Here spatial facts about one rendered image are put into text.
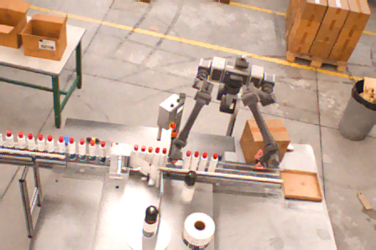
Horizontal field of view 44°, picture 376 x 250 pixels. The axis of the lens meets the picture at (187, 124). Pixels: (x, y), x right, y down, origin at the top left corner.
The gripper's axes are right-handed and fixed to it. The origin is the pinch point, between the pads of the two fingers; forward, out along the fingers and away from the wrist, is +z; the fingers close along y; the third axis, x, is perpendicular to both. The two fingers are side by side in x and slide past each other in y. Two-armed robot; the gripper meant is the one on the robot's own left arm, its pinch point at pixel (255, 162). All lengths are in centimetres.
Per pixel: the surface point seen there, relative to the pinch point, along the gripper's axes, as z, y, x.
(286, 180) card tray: 6, -18, 47
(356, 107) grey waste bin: -21, -178, 144
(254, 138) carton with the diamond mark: 4.8, -29.0, 3.4
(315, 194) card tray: -9, -11, 65
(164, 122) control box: 31, -3, -64
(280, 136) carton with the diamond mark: -8.0, -37.7, 19.3
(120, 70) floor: 187, -212, -38
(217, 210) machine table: 38.1, 23.2, 7.0
